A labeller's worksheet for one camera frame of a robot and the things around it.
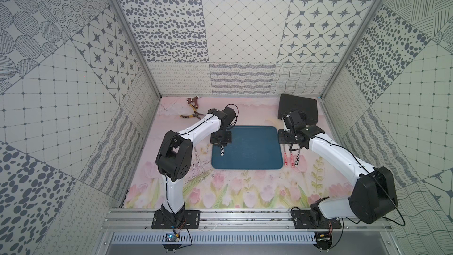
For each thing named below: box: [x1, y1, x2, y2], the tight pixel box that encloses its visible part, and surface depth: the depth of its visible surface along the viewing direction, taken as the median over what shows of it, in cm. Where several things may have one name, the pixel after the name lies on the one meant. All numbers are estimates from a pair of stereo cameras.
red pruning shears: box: [186, 95, 200, 109], surface depth 117 cm
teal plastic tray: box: [211, 125, 284, 170], surface depth 93 cm
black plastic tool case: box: [277, 93, 319, 126], surface depth 116 cm
